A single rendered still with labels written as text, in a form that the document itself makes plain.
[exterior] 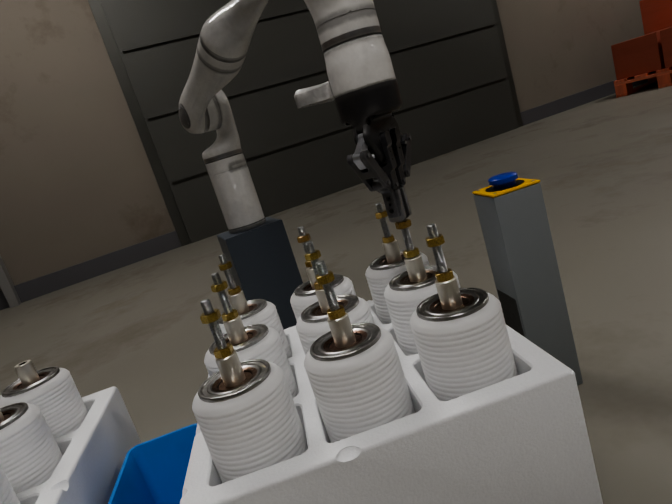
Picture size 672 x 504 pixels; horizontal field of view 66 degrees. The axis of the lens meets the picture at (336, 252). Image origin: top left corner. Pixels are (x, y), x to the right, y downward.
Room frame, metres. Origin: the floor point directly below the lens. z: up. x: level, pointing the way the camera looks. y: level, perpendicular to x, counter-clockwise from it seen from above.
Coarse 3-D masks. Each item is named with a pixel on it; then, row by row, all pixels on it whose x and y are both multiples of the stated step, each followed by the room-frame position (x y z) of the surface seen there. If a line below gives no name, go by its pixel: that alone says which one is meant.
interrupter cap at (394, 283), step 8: (432, 272) 0.63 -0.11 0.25; (392, 280) 0.64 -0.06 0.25; (400, 280) 0.64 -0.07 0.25; (408, 280) 0.63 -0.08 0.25; (424, 280) 0.62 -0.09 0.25; (432, 280) 0.59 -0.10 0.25; (392, 288) 0.62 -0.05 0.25; (400, 288) 0.60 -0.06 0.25; (408, 288) 0.60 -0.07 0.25; (416, 288) 0.59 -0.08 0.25
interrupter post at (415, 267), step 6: (408, 258) 0.63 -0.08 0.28; (414, 258) 0.62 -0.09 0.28; (420, 258) 0.62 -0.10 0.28; (408, 264) 0.62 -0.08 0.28; (414, 264) 0.62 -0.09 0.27; (420, 264) 0.62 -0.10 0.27; (408, 270) 0.62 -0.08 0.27; (414, 270) 0.62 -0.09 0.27; (420, 270) 0.62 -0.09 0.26; (414, 276) 0.62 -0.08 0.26; (420, 276) 0.62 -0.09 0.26; (426, 276) 0.62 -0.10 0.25
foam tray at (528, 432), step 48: (288, 336) 0.77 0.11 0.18; (528, 384) 0.44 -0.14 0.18; (576, 384) 0.44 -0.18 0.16; (384, 432) 0.44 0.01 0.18; (432, 432) 0.43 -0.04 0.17; (480, 432) 0.43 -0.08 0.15; (528, 432) 0.44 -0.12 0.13; (576, 432) 0.44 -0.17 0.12; (192, 480) 0.46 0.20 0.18; (240, 480) 0.43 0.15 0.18; (288, 480) 0.42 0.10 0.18; (336, 480) 0.42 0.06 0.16; (384, 480) 0.42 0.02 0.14; (432, 480) 0.43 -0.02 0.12; (480, 480) 0.43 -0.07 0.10; (528, 480) 0.43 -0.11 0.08; (576, 480) 0.44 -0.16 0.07
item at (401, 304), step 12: (456, 276) 0.61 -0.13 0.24; (432, 288) 0.59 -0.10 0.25; (396, 300) 0.60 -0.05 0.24; (408, 300) 0.59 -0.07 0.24; (420, 300) 0.58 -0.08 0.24; (396, 312) 0.60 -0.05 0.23; (408, 312) 0.59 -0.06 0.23; (396, 324) 0.61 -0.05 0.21; (408, 324) 0.59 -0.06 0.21; (396, 336) 0.63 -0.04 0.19; (408, 336) 0.60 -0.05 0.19; (408, 348) 0.60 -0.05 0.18
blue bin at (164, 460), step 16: (176, 432) 0.69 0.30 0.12; (192, 432) 0.69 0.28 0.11; (144, 448) 0.68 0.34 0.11; (160, 448) 0.69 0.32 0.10; (176, 448) 0.69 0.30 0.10; (128, 464) 0.65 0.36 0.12; (144, 464) 0.68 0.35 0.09; (160, 464) 0.68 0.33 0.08; (176, 464) 0.69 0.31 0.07; (128, 480) 0.63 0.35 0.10; (144, 480) 0.67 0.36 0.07; (160, 480) 0.68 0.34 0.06; (176, 480) 0.68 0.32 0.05; (112, 496) 0.57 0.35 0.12; (128, 496) 0.61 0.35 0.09; (144, 496) 0.65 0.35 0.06; (160, 496) 0.68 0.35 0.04; (176, 496) 0.68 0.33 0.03
